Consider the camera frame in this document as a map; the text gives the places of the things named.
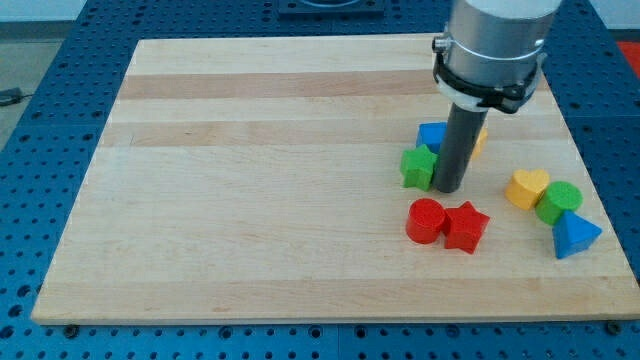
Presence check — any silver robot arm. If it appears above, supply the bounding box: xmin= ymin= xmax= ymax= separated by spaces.
xmin=432 ymin=0 xmax=561 ymax=114

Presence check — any green star block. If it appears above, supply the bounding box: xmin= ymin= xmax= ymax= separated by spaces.
xmin=400 ymin=145 xmax=438 ymax=191

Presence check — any red star block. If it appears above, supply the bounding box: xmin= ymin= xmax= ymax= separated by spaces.
xmin=443 ymin=201 xmax=490 ymax=254

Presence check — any blue triangle block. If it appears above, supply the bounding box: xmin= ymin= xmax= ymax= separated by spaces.
xmin=552 ymin=211 xmax=603 ymax=259

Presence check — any wooden board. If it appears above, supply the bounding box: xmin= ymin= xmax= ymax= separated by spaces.
xmin=31 ymin=34 xmax=639 ymax=325

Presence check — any red cylinder block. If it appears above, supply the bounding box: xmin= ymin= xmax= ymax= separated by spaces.
xmin=405 ymin=198 xmax=446 ymax=244

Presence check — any blue cube block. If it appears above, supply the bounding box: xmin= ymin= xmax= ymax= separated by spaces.
xmin=416 ymin=122 xmax=447 ymax=154

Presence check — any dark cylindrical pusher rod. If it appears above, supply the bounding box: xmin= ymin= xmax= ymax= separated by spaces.
xmin=432 ymin=104 xmax=487 ymax=193

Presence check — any yellow block behind rod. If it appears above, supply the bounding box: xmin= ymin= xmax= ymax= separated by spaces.
xmin=471 ymin=127 xmax=488 ymax=160

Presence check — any dark mounting plate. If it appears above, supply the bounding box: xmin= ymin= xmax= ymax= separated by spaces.
xmin=276 ymin=0 xmax=386 ymax=17

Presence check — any yellow heart block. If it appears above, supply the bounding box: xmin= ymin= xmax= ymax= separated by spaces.
xmin=504 ymin=169 xmax=550 ymax=210

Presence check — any green cylinder block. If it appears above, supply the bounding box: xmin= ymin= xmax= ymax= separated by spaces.
xmin=535 ymin=181 xmax=583 ymax=226

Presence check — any black device on floor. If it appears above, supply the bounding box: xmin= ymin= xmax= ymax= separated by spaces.
xmin=0 ymin=87 xmax=24 ymax=107

